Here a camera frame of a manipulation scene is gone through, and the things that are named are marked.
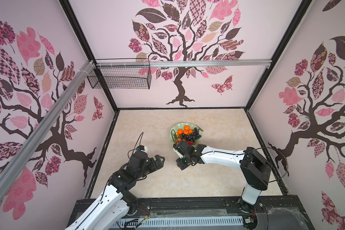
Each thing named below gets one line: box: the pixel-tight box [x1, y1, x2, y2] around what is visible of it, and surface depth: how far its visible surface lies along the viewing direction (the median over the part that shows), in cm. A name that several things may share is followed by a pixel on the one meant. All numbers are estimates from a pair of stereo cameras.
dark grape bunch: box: [180, 127, 202, 143], surface depth 97 cm
